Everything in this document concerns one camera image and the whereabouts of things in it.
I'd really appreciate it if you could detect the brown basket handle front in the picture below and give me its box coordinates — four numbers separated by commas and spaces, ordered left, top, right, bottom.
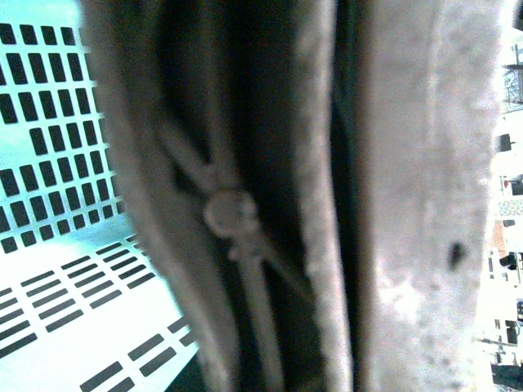
81, 1, 354, 391

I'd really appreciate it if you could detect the light blue plastic basket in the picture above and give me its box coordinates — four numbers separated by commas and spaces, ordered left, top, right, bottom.
1, 1, 203, 391

